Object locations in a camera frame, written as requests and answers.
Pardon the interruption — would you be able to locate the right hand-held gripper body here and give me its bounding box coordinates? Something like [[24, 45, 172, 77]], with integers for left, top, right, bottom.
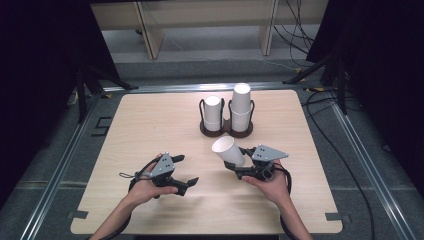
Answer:
[[234, 144, 289, 182]]

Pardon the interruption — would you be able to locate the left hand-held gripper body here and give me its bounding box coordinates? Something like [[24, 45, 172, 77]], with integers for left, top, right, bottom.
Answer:
[[149, 152, 187, 197]]

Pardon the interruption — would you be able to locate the white paper cup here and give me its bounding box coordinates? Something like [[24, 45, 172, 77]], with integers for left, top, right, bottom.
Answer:
[[211, 135, 247, 168]]

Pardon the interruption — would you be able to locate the dark brown double cup holder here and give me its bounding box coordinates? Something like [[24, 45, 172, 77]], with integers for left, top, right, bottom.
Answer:
[[198, 98, 255, 139]]

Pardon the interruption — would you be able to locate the short stack of white cups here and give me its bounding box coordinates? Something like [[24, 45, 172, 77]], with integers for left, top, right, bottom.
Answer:
[[203, 95, 223, 132]]

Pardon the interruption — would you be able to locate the person's left hand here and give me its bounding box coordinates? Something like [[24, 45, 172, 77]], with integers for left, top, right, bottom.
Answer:
[[128, 153, 179, 208]]

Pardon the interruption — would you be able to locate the person's right hand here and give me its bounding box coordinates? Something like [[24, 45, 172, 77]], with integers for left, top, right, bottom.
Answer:
[[242, 160, 291, 207]]

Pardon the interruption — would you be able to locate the tall stack of white cups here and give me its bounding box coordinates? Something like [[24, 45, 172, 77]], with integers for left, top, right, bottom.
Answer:
[[229, 83, 253, 133]]

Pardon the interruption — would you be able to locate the black metal stand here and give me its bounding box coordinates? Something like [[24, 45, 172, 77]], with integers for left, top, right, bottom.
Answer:
[[282, 49, 348, 116], [74, 62, 140, 124]]

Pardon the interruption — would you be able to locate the light wooden shelf unit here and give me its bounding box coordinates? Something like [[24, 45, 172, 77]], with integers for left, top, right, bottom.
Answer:
[[90, 0, 329, 61]]

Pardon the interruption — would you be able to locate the black curtain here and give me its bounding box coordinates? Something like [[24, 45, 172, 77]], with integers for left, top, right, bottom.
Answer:
[[305, 0, 424, 189], [0, 0, 118, 204]]

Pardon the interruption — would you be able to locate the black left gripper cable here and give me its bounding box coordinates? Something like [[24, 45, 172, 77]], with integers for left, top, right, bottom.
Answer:
[[85, 159, 162, 240]]

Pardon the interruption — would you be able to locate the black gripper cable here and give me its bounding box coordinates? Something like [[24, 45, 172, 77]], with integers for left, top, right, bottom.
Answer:
[[275, 165, 298, 240], [85, 159, 162, 240]]

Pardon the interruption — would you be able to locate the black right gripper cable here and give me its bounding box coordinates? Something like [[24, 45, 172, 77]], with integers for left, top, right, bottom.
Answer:
[[275, 165, 298, 240]]

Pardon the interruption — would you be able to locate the black floor cable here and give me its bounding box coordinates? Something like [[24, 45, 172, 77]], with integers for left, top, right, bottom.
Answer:
[[300, 89, 377, 240]]

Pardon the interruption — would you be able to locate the white floor cable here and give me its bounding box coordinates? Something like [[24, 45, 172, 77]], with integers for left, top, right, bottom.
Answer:
[[229, 57, 298, 73]]

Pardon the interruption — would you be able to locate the silver metal floor rail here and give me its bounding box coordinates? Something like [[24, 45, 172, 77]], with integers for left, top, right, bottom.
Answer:
[[19, 94, 102, 240], [329, 99, 418, 240]]

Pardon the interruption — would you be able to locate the bundle of black cables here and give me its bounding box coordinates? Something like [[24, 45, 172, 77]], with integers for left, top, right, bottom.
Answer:
[[273, 0, 317, 68]]

